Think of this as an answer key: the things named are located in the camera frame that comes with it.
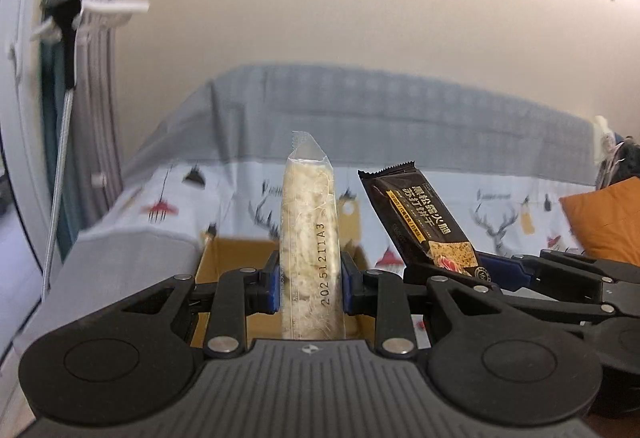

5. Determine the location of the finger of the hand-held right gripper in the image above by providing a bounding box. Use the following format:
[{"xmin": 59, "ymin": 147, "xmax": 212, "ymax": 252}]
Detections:
[
  {"xmin": 479, "ymin": 251, "xmax": 640, "ymax": 294},
  {"xmin": 403, "ymin": 265, "xmax": 640, "ymax": 334}
]

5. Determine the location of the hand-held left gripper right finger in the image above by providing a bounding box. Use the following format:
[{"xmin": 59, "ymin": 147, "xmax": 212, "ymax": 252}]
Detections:
[{"xmin": 341, "ymin": 252, "xmax": 502, "ymax": 360}]

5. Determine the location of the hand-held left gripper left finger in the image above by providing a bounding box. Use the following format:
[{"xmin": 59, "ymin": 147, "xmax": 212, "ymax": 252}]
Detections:
[{"xmin": 102, "ymin": 251, "xmax": 282, "ymax": 360}]

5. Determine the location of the cardboard box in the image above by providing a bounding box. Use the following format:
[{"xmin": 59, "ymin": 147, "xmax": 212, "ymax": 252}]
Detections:
[{"xmin": 192, "ymin": 223, "xmax": 376, "ymax": 350}]

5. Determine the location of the clear rice snack packet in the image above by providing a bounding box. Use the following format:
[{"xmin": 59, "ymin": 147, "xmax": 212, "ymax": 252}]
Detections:
[{"xmin": 279, "ymin": 131, "xmax": 347, "ymax": 341}]

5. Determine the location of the black cracker packet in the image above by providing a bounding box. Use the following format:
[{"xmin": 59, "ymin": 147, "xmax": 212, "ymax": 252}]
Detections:
[{"xmin": 357, "ymin": 161, "xmax": 482, "ymax": 280}]

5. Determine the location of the orange pillow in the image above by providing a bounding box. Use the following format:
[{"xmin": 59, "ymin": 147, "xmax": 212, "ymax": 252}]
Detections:
[{"xmin": 558, "ymin": 177, "xmax": 640, "ymax": 267}]

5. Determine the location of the deer print blanket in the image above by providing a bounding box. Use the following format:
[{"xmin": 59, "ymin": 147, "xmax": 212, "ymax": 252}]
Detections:
[{"xmin": 75, "ymin": 157, "xmax": 603, "ymax": 319}]

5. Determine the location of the grey cloth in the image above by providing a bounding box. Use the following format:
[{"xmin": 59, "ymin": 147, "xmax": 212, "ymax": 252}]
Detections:
[{"xmin": 120, "ymin": 62, "xmax": 603, "ymax": 186}]

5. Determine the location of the metal pole stand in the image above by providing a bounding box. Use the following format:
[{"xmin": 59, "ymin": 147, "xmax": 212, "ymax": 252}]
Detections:
[{"xmin": 40, "ymin": 0, "xmax": 83, "ymax": 301}]

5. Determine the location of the white plastic clip holder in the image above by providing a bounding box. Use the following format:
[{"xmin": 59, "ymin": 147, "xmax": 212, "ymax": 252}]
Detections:
[{"xmin": 6, "ymin": 0, "xmax": 151, "ymax": 82}]

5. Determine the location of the white window frame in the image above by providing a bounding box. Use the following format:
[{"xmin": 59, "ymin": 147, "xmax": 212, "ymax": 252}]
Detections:
[{"xmin": 0, "ymin": 0, "xmax": 68, "ymax": 299}]

